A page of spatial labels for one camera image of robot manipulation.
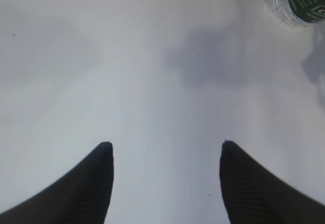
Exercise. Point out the clear water bottle green label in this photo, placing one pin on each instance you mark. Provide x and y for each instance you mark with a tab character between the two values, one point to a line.
300	12

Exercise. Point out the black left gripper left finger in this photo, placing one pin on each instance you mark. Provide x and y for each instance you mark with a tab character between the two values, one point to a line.
82	195

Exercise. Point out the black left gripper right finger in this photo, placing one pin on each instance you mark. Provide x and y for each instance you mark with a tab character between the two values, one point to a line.
252	194

